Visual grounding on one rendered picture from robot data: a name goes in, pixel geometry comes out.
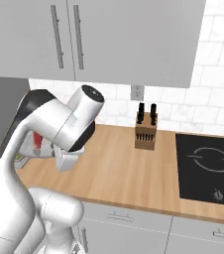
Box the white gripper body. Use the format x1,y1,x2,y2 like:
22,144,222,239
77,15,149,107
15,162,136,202
53,145,86,173

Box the clear container with steak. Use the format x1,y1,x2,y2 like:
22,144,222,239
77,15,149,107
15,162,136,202
18,129,56,159

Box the clear container with vegetables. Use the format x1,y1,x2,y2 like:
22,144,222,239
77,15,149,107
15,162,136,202
13,154,31,169

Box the wooden knife block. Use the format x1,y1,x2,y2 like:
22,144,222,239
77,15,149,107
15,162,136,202
134,111,159,152

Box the grey fridge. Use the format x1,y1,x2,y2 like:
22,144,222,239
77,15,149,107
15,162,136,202
0,75,31,171

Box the grey drawer front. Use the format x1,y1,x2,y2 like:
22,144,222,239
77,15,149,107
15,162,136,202
79,200,174,233
168,215,224,248

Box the grey lower cupboard door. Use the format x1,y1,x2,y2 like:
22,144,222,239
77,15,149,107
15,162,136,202
73,218,170,254
165,232,224,254

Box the wide grey upper cupboard door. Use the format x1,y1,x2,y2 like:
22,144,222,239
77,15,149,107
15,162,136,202
65,0,207,89

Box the black hob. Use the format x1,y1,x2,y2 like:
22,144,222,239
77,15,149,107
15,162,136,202
174,132,224,208

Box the grey hob knob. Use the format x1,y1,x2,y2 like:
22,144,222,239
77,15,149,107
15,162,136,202
213,189,224,201

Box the grey lower cupboard handle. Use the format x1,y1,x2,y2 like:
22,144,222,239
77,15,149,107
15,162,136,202
79,226,90,254

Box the black knife handle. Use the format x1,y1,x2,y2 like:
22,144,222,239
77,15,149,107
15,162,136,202
136,101,147,125
149,102,159,127

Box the white wall outlet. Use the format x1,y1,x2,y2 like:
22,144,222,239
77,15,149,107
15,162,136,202
130,84,146,101

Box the grey bar cupboard handle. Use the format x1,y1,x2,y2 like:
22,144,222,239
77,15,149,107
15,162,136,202
72,4,85,70
50,4,65,69

